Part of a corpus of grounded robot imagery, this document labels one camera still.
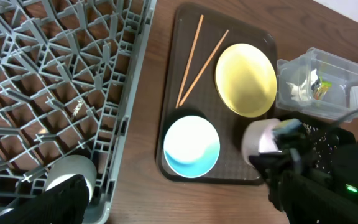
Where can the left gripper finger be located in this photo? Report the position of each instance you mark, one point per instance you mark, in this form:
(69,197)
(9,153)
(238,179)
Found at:
(64,203)

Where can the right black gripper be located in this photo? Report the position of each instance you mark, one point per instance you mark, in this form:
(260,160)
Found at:
(291,178)

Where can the white cup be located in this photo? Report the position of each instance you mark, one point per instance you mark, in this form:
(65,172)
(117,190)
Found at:
(68,167)

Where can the white bowl with food scraps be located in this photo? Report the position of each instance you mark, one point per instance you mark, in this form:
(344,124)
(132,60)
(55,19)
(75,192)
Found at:
(259,138)

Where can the white tissue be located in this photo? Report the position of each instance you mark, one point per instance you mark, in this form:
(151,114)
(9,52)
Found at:
(301,86)

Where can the green snack wrapper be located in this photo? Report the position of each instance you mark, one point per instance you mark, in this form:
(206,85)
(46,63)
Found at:
(320,88)

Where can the light blue bowl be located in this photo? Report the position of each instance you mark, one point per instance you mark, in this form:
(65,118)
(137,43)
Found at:
(191,146)

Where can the wooden chopstick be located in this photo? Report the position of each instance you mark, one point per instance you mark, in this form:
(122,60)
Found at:
(203,68)
(188,64)

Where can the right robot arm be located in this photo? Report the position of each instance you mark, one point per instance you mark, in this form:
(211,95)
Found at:
(343,185)

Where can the clear plastic waste bin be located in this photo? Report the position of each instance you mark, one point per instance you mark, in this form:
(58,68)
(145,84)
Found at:
(341,98)

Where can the black rectangular tray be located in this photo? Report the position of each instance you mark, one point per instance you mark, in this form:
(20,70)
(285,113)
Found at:
(313,135)

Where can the spilled rice food scraps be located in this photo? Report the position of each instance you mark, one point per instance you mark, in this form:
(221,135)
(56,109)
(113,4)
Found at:
(324,147)

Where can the yellow round plate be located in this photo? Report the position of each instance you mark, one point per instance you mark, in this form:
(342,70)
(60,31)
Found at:
(246,80)

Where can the dark brown serving tray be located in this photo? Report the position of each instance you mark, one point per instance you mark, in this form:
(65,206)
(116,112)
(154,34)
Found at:
(204,100)

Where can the grey plastic dish rack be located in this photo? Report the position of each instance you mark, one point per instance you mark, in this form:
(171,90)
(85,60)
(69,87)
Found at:
(69,72)

